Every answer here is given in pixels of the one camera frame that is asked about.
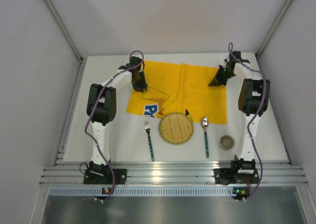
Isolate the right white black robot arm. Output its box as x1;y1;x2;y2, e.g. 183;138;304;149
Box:
208;50;271;178

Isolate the white slotted cable duct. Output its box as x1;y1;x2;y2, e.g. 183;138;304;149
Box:
48;186;250;197

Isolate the right aluminium corner post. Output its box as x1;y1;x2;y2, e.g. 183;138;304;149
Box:
255;0;295;60

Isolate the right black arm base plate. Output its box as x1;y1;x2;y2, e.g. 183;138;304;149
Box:
213;168;259;186

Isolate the small round glass cup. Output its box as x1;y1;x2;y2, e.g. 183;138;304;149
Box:
219;135;235;150

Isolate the yellow cartoon print cloth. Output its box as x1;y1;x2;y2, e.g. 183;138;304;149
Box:
126;61;227;124

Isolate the round woven bamboo mat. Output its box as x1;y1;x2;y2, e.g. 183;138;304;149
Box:
158;112;194;146

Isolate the aluminium corner post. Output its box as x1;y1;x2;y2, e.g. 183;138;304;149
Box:
43;0;83;62
255;0;295;60

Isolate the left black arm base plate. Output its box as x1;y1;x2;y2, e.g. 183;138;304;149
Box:
83;168;127;185

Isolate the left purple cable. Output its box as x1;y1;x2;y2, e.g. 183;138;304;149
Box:
79;50;145;203

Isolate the fork with green handle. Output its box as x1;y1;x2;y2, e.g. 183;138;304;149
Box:
144;121;155;162

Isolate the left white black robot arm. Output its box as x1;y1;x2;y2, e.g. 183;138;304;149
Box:
84;56;148;166

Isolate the spoon with green handle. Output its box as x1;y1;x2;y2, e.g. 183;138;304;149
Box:
200;116;209;158

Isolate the left aluminium corner post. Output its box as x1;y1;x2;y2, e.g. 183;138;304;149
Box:
43;0;83;62

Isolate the aluminium mounting rail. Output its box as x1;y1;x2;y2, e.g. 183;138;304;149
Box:
39;161;308;186

